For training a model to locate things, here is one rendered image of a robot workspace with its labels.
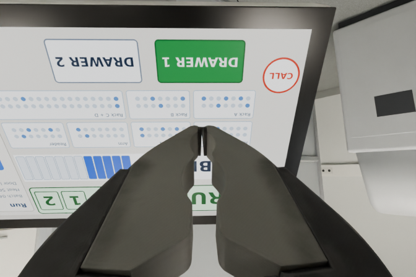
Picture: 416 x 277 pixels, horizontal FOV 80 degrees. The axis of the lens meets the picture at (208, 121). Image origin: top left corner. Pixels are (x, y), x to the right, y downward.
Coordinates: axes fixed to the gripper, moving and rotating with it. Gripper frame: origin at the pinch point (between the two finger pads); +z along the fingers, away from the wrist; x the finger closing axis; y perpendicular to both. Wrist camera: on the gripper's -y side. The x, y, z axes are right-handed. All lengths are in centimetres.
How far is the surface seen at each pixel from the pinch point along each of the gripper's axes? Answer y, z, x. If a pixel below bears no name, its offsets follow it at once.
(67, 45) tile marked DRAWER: -1.3, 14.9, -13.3
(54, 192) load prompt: 18.6, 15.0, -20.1
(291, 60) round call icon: 0.2, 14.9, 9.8
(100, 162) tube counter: 13.6, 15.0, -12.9
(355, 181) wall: 207, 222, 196
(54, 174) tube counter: 15.5, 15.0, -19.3
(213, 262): 117, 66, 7
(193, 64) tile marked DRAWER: 0.7, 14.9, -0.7
